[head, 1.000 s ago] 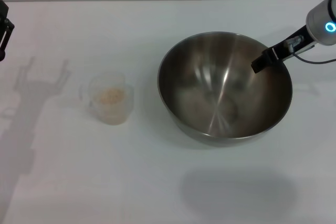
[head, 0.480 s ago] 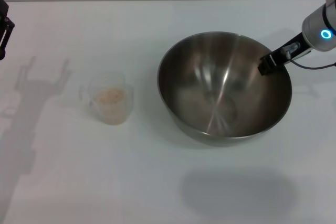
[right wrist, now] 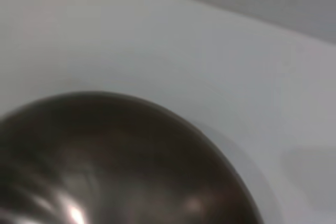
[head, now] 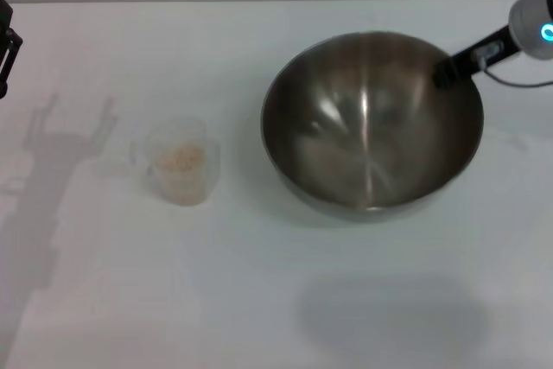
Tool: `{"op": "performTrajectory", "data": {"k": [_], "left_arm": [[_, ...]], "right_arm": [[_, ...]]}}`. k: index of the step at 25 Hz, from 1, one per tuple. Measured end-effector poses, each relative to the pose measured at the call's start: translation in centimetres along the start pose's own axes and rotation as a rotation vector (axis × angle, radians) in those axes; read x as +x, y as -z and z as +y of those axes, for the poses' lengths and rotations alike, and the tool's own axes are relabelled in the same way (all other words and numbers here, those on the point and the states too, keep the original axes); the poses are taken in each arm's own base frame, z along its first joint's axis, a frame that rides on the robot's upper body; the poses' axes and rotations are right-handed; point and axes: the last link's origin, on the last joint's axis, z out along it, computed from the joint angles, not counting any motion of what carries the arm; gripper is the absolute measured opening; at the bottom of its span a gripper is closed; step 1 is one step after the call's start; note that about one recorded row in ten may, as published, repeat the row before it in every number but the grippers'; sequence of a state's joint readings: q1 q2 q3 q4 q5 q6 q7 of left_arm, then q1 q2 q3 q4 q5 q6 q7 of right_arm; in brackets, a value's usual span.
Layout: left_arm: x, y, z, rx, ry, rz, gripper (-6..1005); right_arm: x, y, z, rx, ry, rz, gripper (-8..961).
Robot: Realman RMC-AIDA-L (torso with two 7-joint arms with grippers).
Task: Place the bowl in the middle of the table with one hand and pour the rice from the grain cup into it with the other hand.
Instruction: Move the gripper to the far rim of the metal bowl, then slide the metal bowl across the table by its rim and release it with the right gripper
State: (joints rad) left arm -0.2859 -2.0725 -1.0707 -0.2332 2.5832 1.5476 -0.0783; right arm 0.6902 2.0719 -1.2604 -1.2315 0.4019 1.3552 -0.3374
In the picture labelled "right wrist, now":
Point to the stainless steel mixing bowl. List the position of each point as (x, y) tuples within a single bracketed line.
[(118, 161)]

